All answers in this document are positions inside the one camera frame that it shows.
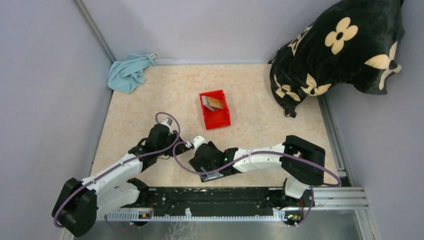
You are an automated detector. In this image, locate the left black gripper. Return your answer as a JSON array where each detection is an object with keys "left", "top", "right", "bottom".
[{"left": 156, "top": 129, "right": 192, "bottom": 157}]

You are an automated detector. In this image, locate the black leather card holder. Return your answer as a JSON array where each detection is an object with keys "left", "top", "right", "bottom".
[{"left": 199, "top": 171, "right": 224, "bottom": 183}]

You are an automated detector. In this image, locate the red plastic bin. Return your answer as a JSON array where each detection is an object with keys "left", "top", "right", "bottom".
[{"left": 199, "top": 89, "right": 231, "bottom": 130}]

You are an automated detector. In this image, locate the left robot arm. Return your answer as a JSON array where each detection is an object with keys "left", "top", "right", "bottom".
[{"left": 51, "top": 118, "right": 194, "bottom": 237}]

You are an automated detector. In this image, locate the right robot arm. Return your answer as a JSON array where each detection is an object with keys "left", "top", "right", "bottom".
[{"left": 188, "top": 135, "right": 326, "bottom": 206}]

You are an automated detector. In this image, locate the stack of credit cards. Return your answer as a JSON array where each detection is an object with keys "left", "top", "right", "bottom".
[{"left": 201, "top": 95, "right": 224, "bottom": 112}]

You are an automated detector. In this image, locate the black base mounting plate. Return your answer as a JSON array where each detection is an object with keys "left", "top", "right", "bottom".
[{"left": 118, "top": 187, "right": 316, "bottom": 218}]

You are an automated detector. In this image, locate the light blue cloth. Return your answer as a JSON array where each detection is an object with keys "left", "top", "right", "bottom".
[{"left": 107, "top": 52, "right": 158, "bottom": 94}]

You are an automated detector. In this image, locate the black floral blanket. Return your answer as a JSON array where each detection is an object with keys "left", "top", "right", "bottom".
[{"left": 269, "top": 0, "right": 405, "bottom": 108}]

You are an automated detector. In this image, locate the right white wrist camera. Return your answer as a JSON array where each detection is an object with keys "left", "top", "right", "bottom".
[{"left": 184, "top": 135, "right": 208, "bottom": 150}]

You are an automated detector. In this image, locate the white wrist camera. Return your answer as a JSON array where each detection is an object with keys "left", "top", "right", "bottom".
[
  {"left": 184, "top": 135, "right": 208, "bottom": 150},
  {"left": 160, "top": 117, "right": 173, "bottom": 132}
]

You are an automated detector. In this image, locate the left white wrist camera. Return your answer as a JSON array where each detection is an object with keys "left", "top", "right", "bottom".
[{"left": 160, "top": 117, "right": 173, "bottom": 132}]

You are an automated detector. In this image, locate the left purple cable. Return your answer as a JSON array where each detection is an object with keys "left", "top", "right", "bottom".
[{"left": 52, "top": 111, "right": 182, "bottom": 231}]

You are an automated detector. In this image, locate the purple cable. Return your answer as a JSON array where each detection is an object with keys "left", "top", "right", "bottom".
[
  {"left": 52, "top": 111, "right": 182, "bottom": 231},
  {"left": 172, "top": 141, "right": 342, "bottom": 228}
]

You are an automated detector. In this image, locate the aluminium front rail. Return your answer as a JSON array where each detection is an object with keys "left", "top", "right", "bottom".
[{"left": 76, "top": 186, "right": 369, "bottom": 227}]

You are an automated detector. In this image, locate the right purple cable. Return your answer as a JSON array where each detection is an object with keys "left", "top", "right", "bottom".
[{"left": 172, "top": 141, "right": 342, "bottom": 228}]

